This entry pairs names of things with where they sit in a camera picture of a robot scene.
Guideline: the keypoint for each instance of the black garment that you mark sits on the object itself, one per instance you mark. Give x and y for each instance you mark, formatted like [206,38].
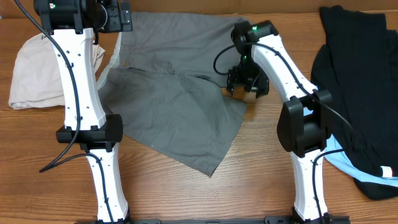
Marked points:
[358,66]

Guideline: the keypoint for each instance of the beige folded garment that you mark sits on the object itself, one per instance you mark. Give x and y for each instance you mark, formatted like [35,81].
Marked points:
[36,81]

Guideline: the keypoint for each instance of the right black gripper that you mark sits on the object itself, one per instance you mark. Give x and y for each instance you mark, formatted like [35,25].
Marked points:
[262,83]

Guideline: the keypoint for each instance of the light blue garment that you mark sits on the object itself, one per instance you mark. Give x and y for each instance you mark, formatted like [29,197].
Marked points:
[341,161]

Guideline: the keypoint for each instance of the grey shorts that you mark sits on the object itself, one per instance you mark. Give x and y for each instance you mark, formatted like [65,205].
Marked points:
[165,81]

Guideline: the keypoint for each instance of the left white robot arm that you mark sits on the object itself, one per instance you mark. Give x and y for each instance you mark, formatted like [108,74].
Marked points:
[74,26]

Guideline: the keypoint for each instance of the cardboard backboard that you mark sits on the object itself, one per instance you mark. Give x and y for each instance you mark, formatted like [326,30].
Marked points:
[256,6]

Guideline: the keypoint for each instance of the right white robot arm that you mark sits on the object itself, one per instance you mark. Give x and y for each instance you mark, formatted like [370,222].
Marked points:
[304,124]

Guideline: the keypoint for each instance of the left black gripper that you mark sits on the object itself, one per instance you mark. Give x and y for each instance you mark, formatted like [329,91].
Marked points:
[115,25]

